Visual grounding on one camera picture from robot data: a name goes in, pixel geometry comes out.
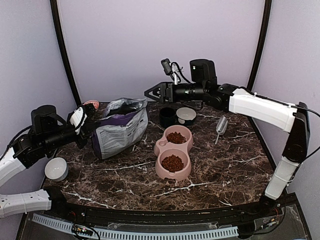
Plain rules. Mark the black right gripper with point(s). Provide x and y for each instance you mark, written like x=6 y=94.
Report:
x=163 y=86

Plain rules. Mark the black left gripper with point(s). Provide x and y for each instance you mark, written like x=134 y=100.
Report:
x=85 y=133

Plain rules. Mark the purple pet food bag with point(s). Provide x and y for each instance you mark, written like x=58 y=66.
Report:
x=127 y=120

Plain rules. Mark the pink double pet bowl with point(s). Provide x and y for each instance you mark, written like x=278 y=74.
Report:
x=163 y=149

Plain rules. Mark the metal food scoop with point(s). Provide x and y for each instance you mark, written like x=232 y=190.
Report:
x=221 y=127

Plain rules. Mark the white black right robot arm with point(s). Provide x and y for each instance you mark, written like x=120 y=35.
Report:
x=203 y=87

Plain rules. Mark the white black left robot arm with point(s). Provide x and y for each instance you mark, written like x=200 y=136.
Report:
x=47 y=133

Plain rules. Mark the white ceramic pet bowl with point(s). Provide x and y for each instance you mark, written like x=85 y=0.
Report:
x=186 y=116

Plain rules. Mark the red patterned small bowl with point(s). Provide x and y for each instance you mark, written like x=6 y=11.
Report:
x=94 y=102

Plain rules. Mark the dark green mug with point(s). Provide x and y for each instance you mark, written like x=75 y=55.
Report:
x=167 y=117

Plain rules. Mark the brown kibble in bowl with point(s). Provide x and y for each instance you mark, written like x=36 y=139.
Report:
x=176 y=138

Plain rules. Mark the white grey round bowl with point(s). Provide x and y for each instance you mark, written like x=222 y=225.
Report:
x=56 y=169

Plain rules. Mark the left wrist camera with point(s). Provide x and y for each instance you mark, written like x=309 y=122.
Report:
x=78 y=117

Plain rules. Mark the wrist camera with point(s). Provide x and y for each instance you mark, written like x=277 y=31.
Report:
x=78 y=117
x=173 y=70

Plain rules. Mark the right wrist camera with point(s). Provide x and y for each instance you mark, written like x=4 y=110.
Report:
x=173 y=70

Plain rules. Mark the grey slotted cable duct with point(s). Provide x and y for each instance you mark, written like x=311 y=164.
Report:
x=119 y=231

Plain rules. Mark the black front frame rail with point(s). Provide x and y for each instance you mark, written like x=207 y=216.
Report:
x=96 y=216

